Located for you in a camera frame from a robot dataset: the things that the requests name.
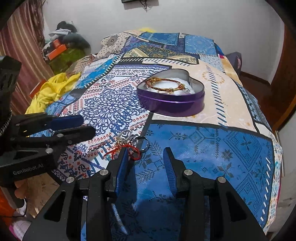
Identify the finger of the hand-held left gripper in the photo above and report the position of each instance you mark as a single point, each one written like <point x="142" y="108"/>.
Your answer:
<point x="67" y="121"/>
<point x="78" y="135"/>

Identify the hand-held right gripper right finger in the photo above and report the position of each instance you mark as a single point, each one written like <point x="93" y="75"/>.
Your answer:
<point x="170" y="166"/>

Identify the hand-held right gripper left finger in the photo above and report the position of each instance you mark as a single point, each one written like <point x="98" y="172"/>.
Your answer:
<point x="121" y="166"/>

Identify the purple heart-shaped tin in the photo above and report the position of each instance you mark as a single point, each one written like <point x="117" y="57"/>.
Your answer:
<point x="171" y="105"/>

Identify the person's left hand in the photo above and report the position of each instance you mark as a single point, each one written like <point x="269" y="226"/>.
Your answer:
<point x="19" y="192"/>

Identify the yellow cloth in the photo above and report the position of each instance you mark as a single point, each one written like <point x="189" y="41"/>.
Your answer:
<point x="53" y="88"/>

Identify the orange cardboard piece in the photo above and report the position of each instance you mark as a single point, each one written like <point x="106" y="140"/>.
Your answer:
<point x="37" y="87"/>

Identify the green patterned storage box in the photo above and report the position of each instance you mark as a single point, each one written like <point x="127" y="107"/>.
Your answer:
<point x="69" y="59"/>

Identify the patchwork patterned blanket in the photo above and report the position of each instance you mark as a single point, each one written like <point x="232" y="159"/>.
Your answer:
<point x="231" y="150"/>

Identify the orange box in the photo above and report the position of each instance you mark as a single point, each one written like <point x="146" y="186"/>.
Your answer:
<point x="57" y="51"/>

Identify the pile of clothes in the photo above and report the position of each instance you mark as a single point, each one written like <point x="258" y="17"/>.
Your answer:
<point x="69" y="34"/>

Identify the striped brown curtain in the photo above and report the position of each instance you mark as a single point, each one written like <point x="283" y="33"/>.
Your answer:
<point x="20" y="46"/>

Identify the yellow plastic object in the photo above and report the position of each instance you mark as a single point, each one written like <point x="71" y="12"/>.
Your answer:
<point x="145" y="29"/>

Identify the wooden wardrobe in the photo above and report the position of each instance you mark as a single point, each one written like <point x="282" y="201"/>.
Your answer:
<point x="285" y="81"/>

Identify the small black wall monitor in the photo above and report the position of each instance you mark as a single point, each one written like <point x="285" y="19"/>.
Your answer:
<point x="128" y="1"/>

